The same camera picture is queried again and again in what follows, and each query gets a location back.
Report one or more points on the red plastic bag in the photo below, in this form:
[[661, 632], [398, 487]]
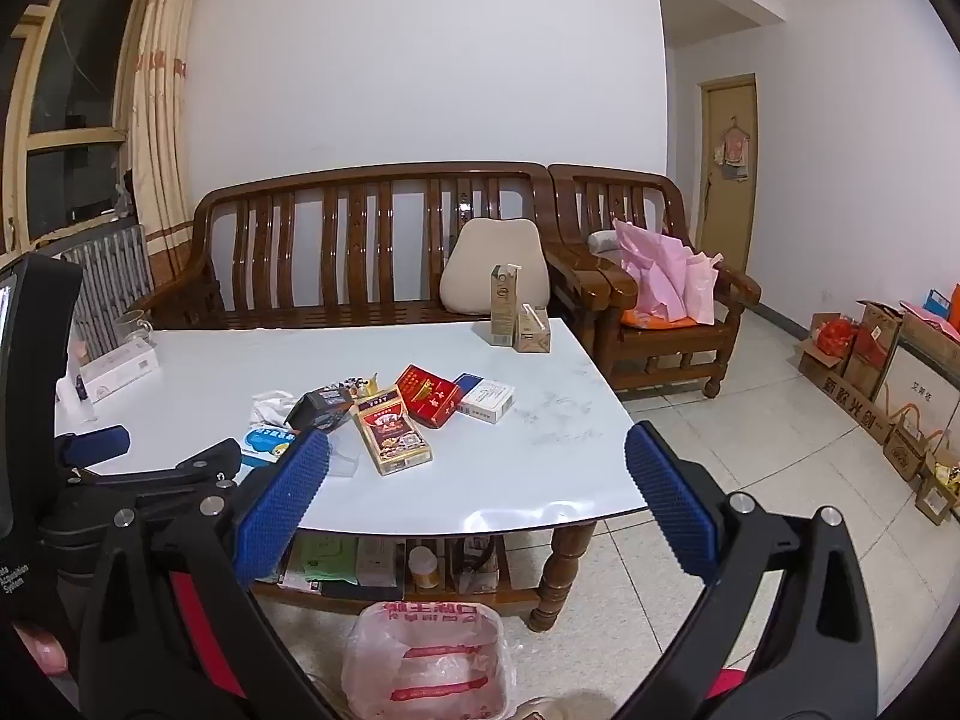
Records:
[[836, 337]]

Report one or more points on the orange seat cushion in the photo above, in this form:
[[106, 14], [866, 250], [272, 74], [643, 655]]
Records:
[[652, 322]]

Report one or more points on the yellow cartoon snack packet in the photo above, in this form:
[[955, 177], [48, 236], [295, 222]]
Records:
[[356, 386]]

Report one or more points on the clear plastic bag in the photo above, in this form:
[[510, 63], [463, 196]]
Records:
[[476, 566]]

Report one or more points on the white and blue cigarette box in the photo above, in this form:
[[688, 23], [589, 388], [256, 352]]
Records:
[[487, 397]]

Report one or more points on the purple and yellow carton box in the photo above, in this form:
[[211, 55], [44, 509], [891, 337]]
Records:
[[390, 431]]

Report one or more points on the clear plastic wrapper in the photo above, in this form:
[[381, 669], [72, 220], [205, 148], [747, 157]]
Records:
[[349, 457]]

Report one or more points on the brown wooden slatted sofa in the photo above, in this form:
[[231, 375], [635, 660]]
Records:
[[360, 184]]

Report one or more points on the blue card box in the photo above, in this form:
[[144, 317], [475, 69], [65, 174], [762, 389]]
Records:
[[937, 304]]

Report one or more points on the beige cushion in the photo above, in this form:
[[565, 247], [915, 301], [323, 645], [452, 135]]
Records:
[[480, 262]]

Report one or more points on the beige patterned curtain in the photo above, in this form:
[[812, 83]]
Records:
[[165, 127]]

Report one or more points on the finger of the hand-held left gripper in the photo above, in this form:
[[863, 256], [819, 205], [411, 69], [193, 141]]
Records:
[[202, 461], [105, 441]]

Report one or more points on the yellow jar with white lid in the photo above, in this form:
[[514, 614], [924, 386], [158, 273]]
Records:
[[424, 570]]

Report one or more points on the green packet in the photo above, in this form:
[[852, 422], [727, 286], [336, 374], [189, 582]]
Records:
[[322, 559]]

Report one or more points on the window with yellow frame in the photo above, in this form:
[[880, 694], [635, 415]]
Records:
[[82, 22]]

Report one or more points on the open cardboard box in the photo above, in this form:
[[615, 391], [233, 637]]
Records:
[[814, 367]]

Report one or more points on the short beige drink carton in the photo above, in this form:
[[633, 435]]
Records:
[[532, 334]]

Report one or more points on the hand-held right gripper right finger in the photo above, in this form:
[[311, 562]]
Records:
[[671, 510]]

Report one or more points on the large white cardboard box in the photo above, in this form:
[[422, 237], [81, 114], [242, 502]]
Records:
[[926, 390]]

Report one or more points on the orange bag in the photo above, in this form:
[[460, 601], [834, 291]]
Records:
[[955, 304]]

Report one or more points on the brown wooden armchair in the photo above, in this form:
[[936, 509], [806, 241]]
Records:
[[600, 174]]

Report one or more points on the yellow wooden door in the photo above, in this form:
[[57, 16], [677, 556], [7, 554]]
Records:
[[731, 225]]

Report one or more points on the blue and white packet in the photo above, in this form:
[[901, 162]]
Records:
[[262, 442]]

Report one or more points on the small black box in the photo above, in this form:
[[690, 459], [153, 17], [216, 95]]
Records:
[[319, 409]]

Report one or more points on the white tissue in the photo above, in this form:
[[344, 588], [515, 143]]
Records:
[[270, 409]]

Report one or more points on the pink cloth hanging on door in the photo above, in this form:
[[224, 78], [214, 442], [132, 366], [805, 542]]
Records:
[[733, 154]]

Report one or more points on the person's left hand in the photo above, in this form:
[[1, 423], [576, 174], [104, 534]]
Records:
[[45, 649]]

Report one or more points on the white top wooden coffee table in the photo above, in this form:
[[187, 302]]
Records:
[[559, 577]]

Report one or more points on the red cigarette box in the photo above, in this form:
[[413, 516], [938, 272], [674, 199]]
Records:
[[427, 394]]

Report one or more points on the beige box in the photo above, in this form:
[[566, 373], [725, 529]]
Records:
[[380, 561]]

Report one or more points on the pink plastic bag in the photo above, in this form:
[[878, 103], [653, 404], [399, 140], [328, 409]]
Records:
[[660, 277]]

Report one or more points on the small white bottle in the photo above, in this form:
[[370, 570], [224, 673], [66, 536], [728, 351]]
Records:
[[81, 394]]

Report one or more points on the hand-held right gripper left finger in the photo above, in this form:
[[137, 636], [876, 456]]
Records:
[[281, 510]]

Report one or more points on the white flat box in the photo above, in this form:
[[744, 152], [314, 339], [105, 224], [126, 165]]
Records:
[[120, 367]]

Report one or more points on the tall beige drink carton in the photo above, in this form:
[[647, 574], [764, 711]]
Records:
[[504, 307]]

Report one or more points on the tall brown cardboard box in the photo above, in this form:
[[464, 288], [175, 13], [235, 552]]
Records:
[[874, 349]]

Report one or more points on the grey ribbed radiator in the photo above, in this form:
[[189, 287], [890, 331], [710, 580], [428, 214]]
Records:
[[112, 270]]

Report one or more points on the white cloth bundle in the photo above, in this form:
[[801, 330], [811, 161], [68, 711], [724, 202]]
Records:
[[604, 241]]

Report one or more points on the clear glass cup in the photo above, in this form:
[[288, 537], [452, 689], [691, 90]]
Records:
[[135, 330]]

